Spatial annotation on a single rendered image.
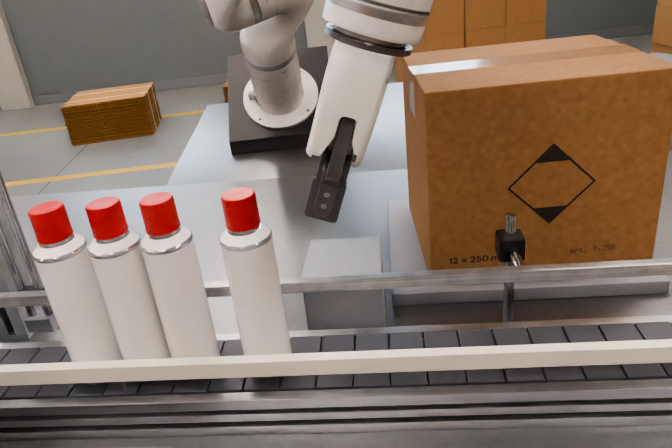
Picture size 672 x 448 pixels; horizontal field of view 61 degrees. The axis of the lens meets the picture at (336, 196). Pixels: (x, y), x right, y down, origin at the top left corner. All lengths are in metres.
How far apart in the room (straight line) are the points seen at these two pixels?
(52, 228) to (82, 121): 4.27
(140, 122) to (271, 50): 3.60
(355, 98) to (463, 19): 3.52
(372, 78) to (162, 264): 0.28
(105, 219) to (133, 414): 0.22
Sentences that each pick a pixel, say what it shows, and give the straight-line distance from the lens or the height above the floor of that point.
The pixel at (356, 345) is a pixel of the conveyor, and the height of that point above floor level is 0.88.
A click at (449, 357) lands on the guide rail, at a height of 0.91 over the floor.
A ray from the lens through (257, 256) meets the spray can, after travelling 0.55.
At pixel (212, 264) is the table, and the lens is 0.96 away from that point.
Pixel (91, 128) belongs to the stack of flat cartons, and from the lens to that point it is 4.89.
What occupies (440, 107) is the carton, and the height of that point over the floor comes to 1.10.
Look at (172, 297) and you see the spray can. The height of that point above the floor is 0.99.
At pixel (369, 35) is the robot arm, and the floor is 1.23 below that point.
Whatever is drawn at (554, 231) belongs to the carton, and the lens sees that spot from 0.80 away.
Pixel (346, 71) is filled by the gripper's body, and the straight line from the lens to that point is 0.45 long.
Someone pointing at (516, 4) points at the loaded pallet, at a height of 0.77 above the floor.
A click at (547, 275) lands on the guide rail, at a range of 0.64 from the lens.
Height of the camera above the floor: 1.30
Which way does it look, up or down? 25 degrees down
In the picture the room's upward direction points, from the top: 6 degrees counter-clockwise
